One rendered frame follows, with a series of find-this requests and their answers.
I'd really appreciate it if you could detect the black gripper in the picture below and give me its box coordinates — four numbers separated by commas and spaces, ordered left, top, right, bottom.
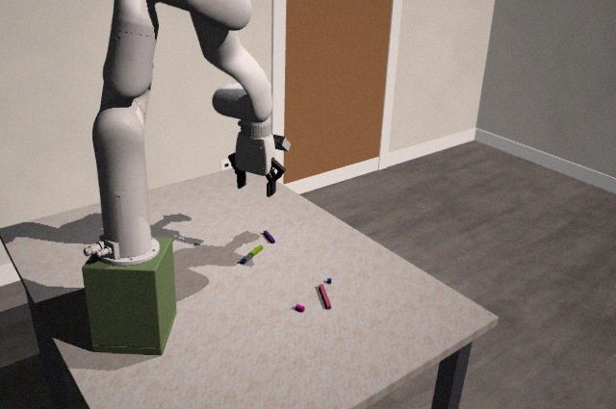
228, 132, 285, 197

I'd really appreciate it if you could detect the pink rod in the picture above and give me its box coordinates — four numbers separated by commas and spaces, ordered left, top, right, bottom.
319, 284, 331, 310

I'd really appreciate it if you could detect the lime green rod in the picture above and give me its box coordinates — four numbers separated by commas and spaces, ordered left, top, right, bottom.
250, 245, 263, 257

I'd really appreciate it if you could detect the purple rod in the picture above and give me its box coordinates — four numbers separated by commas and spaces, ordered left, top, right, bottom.
264, 231, 275, 243

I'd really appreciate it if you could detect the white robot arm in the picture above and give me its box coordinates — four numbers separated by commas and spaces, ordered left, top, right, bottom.
84, 0, 272, 266

